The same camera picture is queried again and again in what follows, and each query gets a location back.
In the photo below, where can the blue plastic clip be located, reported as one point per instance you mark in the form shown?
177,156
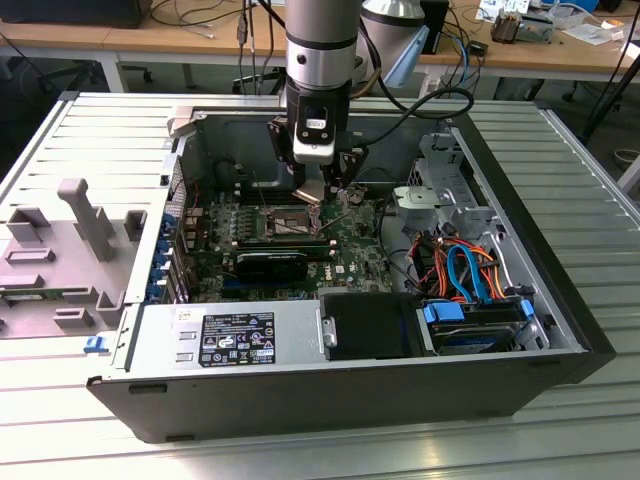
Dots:
95,345

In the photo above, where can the hard disk blue carrier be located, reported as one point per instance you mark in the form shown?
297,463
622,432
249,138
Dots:
470,342

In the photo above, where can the copper heat sink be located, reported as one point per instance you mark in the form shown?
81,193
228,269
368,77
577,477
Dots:
506,29

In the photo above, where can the silver drive cage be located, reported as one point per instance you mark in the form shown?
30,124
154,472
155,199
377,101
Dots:
417,199

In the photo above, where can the black tripod leg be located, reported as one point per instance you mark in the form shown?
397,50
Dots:
613,100

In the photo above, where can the silver CPU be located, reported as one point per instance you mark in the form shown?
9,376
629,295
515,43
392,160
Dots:
309,192

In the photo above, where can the green RAM stick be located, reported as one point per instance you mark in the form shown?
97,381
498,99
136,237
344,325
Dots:
25,298

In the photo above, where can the white plastic bag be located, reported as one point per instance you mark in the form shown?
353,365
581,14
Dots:
592,31

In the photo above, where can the silver power supply unit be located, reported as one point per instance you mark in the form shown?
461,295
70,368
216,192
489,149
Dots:
160,332

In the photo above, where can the wooden desk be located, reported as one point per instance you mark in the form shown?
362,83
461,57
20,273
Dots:
150,36

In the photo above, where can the black PC case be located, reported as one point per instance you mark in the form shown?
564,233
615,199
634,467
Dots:
320,405

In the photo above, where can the blue expansion slot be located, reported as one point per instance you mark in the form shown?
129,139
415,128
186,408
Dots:
231,290

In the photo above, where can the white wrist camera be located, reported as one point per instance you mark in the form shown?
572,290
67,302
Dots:
313,152

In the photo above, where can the black desktop computer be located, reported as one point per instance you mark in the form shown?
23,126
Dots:
75,12

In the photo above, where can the black plastic shroud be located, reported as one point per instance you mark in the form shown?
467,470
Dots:
372,325

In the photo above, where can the CPU socket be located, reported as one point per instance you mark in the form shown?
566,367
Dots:
290,225

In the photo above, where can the green motherboard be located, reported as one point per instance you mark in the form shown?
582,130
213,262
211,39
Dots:
360,250

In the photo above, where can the grey parts rack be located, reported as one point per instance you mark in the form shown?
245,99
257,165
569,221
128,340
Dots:
60,280

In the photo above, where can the round coin battery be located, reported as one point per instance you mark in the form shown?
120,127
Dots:
359,197

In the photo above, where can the metal locking lever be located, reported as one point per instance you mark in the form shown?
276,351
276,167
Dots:
261,192

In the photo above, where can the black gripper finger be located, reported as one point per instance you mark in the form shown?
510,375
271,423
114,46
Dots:
281,140
352,162

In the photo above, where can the black graphics card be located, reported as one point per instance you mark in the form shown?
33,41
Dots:
272,267

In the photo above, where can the black upright box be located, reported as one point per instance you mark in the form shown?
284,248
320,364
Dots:
436,25

